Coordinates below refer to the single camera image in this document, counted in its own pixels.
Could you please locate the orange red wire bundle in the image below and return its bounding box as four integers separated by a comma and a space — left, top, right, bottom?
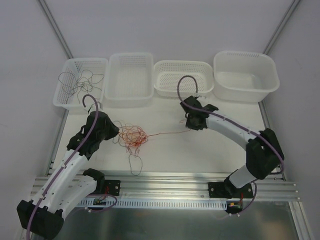
113, 120, 151, 176

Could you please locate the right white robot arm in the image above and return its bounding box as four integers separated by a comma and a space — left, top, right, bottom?
180, 96, 285, 199

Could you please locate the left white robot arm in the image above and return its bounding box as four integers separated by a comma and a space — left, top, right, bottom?
17, 111, 119, 240

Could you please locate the far-left white perforated basket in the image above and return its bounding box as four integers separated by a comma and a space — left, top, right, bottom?
52, 57, 108, 111

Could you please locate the far-right white plastic tub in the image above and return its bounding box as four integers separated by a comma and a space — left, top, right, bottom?
212, 50, 280, 103

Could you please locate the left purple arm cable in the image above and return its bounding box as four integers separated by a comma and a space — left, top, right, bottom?
26, 94, 118, 238

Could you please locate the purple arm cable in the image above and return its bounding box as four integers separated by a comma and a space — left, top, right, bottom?
26, 94, 118, 238
176, 75, 287, 218

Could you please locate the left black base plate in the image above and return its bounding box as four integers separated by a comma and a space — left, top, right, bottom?
93, 179, 121, 196

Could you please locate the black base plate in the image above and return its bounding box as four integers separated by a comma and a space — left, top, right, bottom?
208, 181, 254, 199
93, 179, 121, 196

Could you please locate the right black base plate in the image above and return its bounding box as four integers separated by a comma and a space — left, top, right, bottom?
208, 181, 254, 199

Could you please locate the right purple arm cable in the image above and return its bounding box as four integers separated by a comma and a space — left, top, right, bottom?
176, 75, 287, 218

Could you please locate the white slotted cable duct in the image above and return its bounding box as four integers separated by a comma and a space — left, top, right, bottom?
77, 197, 227, 211

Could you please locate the aluminium mounting rail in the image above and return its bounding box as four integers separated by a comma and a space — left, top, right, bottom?
31, 172, 301, 201

